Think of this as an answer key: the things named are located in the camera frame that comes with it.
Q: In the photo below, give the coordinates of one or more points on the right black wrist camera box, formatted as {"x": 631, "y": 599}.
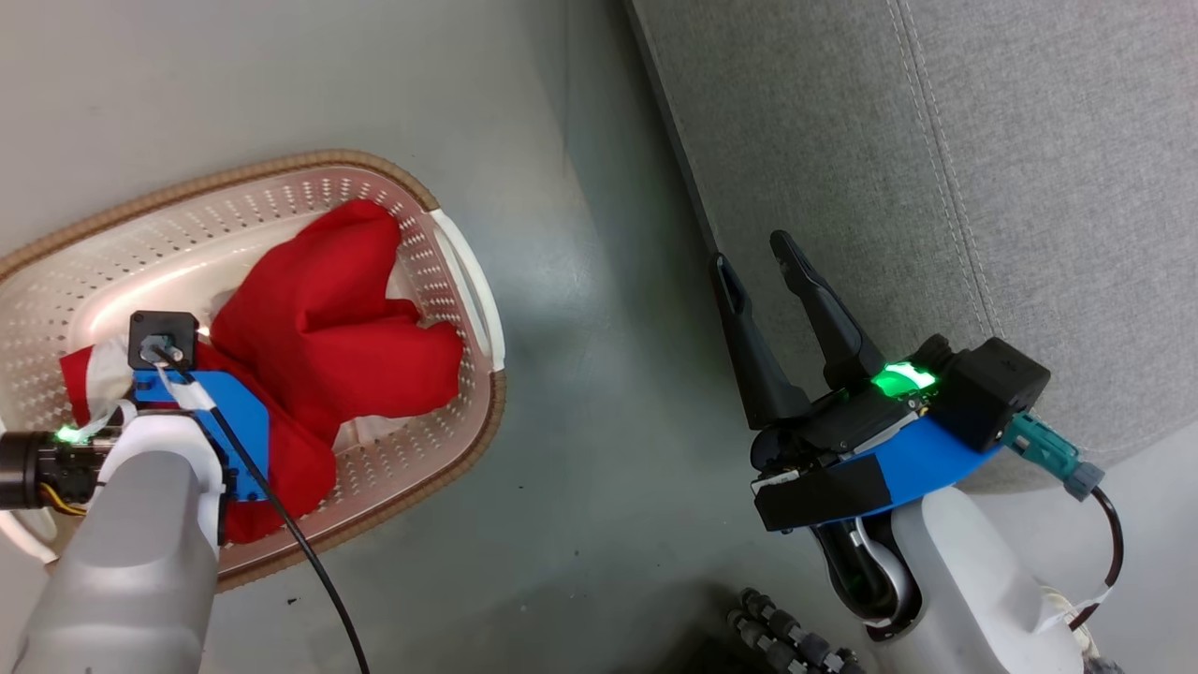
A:
{"x": 997, "y": 384}

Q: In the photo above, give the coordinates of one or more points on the grey fabric sofa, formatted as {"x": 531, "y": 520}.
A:
{"x": 936, "y": 168}

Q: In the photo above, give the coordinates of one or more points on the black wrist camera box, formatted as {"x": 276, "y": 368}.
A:
{"x": 180, "y": 328}
{"x": 997, "y": 384}

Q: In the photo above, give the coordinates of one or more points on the left black wrist camera box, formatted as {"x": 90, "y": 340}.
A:
{"x": 180, "y": 328}

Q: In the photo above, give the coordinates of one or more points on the red garment white trim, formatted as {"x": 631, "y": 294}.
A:
{"x": 342, "y": 318}

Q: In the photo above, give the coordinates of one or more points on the white perforated laundry basket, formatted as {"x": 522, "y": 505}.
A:
{"x": 440, "y": 271}

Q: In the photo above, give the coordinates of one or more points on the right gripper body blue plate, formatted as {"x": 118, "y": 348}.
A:
{"x": 908, "y": 463}

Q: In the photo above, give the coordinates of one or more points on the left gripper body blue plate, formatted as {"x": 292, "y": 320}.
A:
{"x": 239, "y": 421}

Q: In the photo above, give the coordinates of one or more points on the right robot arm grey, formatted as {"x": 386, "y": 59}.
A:
{"x": 973, "y": 590}

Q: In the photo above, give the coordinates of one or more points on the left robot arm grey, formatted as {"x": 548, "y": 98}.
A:
{"x": 131, "y": 571}

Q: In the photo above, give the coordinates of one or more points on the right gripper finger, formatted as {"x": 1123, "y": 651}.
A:
{"x": 833, "y": 328}
{"x": 753, "y": 365}

